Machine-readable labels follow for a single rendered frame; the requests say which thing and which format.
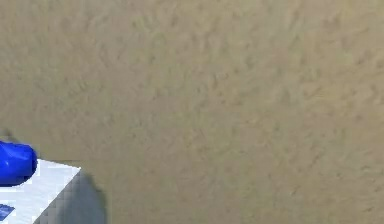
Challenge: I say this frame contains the blue flat cloth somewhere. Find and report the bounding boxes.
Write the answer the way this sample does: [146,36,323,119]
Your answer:
[0,203,16,219]

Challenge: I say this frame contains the blue pillow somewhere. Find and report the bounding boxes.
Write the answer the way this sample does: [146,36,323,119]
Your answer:
[0,140,38,188]

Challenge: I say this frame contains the white bed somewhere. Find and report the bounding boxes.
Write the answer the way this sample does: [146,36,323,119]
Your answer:
[0,158,108,224]

